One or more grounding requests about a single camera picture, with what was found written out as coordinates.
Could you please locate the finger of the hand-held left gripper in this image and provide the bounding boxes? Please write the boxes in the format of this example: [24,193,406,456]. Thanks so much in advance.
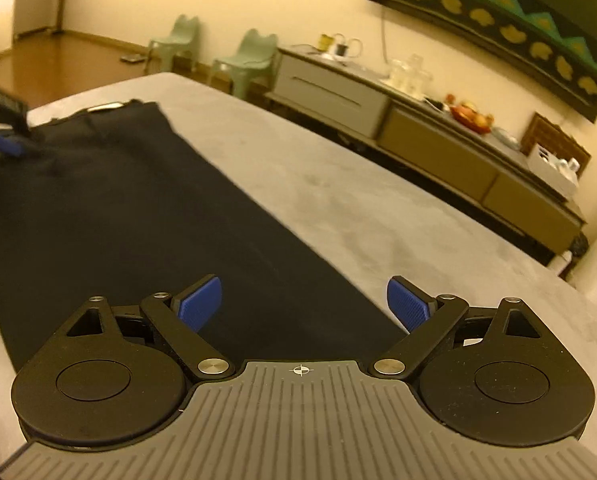
[0,129,25,160]

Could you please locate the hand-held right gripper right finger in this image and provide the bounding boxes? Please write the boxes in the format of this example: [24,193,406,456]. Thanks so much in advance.
[371,276,541,379]

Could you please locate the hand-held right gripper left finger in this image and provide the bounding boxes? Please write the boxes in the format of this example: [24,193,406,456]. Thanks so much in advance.
[67,275,230,382]

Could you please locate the black pants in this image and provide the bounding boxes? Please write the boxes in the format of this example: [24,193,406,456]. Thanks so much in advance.
[0,100,406,373]

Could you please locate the long grey brown sideboard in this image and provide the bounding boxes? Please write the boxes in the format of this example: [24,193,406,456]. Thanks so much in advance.
[264,44,590,267]

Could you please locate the white organizer box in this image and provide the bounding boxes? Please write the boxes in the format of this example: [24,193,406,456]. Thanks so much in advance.
[525,142,580,202]

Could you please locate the small green plastic chair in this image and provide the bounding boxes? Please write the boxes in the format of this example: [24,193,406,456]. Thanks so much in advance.
[209,27,279,100]
[145,14,202,75]

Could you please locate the clear glass dish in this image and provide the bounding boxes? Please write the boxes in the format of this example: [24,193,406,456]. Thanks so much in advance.
[492,126,521,151]

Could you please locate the red fruit plate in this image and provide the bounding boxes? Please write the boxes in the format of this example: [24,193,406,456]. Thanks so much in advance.
[448,100,495,134]

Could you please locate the wooden chessboard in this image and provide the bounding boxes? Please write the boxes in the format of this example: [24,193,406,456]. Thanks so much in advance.
[522,112,592,177]

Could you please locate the glass cup set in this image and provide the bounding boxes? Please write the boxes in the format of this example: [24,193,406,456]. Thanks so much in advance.
[384,52,435,100]

